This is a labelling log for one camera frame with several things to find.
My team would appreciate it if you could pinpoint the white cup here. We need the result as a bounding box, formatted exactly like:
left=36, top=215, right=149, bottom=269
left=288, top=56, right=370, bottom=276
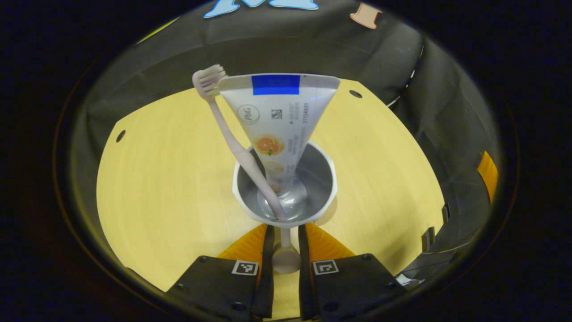
left=232, top=141, right=338, bottom=274

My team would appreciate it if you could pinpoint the pale pink toothbrush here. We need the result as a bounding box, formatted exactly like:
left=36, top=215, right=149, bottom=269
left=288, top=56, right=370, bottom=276
left=192, top=64, right=286, bottom=220

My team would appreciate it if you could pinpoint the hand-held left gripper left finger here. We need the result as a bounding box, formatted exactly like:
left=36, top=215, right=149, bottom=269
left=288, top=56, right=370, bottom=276
left=166, top=224, right=275, bottom=322

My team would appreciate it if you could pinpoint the white toothpaste tube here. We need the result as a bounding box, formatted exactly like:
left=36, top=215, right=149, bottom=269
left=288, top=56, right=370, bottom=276
left=218, top=73, right=341, bottom=211

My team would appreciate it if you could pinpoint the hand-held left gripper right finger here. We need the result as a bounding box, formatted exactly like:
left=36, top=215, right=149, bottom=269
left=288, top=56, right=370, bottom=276
left=298, top=222, right=407, bottom=322

